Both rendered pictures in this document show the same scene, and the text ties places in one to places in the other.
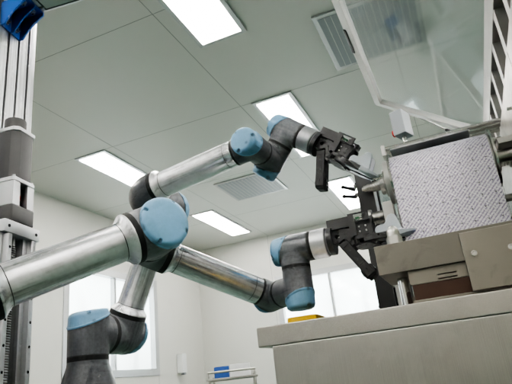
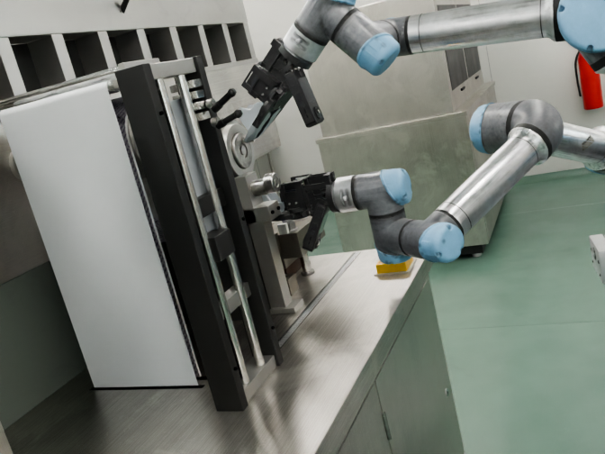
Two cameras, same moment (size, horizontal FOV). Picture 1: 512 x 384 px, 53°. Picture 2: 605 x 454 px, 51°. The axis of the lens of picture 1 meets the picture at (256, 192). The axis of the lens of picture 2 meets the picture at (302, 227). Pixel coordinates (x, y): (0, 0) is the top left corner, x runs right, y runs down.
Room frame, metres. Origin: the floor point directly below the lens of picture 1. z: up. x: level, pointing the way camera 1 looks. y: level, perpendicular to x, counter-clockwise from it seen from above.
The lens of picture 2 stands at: (2.60, -0.15, 1.38)
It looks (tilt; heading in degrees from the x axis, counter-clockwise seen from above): 13 degrees down; 185
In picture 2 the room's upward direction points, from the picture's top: 14 degrees counter-clockwise
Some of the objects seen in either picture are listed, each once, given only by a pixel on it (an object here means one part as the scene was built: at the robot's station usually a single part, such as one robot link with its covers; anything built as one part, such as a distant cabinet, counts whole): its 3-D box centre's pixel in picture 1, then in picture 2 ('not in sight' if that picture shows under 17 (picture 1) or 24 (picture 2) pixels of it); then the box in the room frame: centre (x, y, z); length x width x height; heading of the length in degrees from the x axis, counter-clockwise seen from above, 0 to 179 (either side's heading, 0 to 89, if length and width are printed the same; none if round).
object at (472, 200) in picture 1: (452, 215); not in sight; (1.16, -0.45, 1.11); 0.23 x 0.01 x 0.18; 69
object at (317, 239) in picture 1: (321, 243); (346, 195); (1.27, -0.15, 1.11); 0.08 x 0.05 x 0.08; 159
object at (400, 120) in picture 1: (399, 125); not in sight; (1.77, -0.58, 1.66); 0.07 x 0.07 x 0.10; 49
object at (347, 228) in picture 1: (352, 234); (311, 195); (1.24, -0.23, 1.12); 0.12 x 0.08 x 0.09; 69
